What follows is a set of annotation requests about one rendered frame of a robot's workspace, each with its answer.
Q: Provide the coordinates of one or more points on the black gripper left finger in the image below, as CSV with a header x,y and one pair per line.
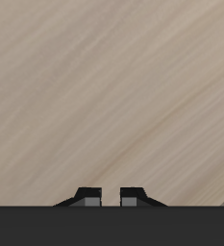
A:
x,y
88,193

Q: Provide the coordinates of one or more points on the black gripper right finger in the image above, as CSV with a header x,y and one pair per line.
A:
x,y
132,193

